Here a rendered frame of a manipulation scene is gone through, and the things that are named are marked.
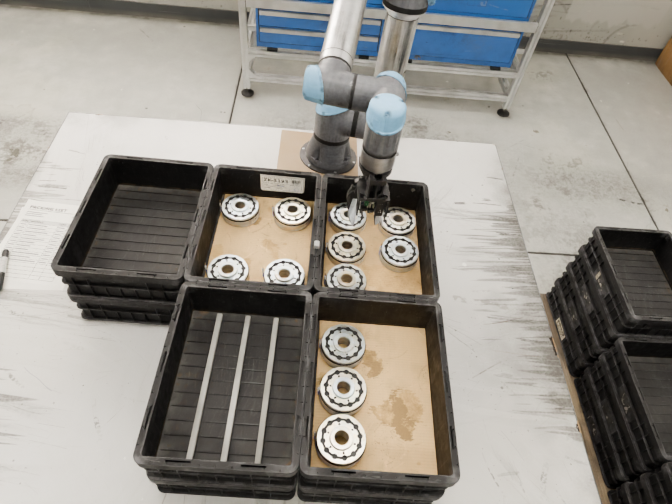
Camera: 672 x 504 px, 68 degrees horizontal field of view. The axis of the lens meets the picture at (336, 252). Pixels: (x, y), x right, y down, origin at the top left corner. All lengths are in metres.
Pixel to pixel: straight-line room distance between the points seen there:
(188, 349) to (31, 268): 0.59
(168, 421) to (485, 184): 1.29
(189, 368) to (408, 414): 0.50
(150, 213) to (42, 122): 1.94
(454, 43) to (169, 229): 2.23
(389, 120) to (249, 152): 0.92
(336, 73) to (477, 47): 2.20
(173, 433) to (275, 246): 0.53
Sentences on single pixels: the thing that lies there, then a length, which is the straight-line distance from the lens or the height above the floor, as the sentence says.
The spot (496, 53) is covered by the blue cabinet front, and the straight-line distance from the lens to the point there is 3.30.
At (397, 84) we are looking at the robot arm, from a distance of 1.11.
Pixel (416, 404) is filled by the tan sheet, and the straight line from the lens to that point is 1.17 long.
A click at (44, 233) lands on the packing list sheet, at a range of 1.70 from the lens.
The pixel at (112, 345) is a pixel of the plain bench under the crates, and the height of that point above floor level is 0.70.
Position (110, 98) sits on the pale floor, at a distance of 3.43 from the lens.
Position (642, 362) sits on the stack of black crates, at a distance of 2.08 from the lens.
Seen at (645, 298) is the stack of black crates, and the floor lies 0.49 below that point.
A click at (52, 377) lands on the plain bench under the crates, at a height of 0.70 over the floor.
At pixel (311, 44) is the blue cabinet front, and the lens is 3.15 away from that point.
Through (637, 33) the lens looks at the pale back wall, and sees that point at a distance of 4.64.
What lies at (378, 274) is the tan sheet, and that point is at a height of 0.83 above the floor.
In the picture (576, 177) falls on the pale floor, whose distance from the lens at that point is 3.27.
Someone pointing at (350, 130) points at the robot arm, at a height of 0.95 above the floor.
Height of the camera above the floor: 1.89
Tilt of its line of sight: 51 degrees down
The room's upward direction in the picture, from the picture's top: 8 degrees clockwise
